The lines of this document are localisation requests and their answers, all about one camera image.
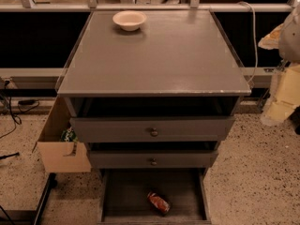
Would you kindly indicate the white bowl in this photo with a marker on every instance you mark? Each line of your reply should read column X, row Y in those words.
column 129, row 20

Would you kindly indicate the red coke can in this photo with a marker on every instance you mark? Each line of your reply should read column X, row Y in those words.
column 160, row 204

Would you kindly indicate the top grey drawer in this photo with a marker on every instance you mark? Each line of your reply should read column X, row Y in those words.
column 137, row 129

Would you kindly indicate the green chip bag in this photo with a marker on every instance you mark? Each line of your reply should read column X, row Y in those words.
column 68, row 135

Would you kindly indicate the black metal floor frame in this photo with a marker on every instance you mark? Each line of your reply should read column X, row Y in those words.
column 30, row 217

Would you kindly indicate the brass top drawer knob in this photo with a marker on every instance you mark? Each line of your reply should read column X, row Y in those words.
column 154, row 132

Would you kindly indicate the cardboard box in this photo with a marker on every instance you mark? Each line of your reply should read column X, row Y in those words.
column 57, row 154

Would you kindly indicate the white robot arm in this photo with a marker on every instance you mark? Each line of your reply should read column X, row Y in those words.
column 285, row 38

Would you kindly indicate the metal rail beam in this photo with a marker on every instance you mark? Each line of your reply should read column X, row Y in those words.
column 47, row 78

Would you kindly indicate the brass drawer knob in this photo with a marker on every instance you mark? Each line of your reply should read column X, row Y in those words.
column 153, row 162
column 154, row 132

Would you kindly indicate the grey drawer cabinet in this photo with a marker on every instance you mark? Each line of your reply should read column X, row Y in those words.
column 177, row 65

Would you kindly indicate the bottom grey open drawer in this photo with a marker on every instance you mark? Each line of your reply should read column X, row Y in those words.
column 123, row 199

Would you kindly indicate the middle grey drawer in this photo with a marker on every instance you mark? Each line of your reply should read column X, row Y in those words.
column 165, row 159

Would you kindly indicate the brass middle drawer knob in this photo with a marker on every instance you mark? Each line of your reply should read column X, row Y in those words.
column 153, row 162

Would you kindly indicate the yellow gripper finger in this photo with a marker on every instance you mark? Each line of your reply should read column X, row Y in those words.
column 284, row 96

